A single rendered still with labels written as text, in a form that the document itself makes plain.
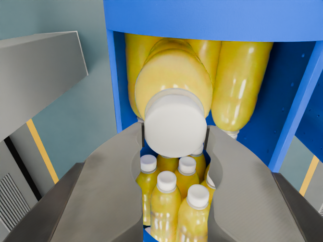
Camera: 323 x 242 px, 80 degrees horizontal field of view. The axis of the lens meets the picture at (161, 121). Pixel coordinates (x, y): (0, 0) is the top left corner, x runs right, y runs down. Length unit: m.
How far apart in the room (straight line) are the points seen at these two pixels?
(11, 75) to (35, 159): 1.39
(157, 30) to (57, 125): 1.75
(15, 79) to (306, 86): 0.93
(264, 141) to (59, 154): 1.88
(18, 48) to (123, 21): 0.84
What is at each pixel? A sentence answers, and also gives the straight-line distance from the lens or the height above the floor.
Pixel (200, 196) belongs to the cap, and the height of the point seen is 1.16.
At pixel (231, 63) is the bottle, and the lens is 0.30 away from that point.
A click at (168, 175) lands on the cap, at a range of 0.41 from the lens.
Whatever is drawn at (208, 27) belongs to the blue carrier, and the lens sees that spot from 0.17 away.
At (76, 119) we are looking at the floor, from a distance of 1.78.
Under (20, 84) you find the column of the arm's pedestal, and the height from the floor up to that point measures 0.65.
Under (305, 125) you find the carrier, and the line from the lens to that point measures 0.81.
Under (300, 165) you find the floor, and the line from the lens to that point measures 2.23.
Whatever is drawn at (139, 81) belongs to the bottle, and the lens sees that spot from 0.16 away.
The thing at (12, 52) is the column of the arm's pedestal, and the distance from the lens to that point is 0.99.
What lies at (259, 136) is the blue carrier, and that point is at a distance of 0.44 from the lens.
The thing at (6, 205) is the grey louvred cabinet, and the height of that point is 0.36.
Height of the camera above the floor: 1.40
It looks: 60 degrees down
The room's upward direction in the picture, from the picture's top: 175 degrees counter-clockwise
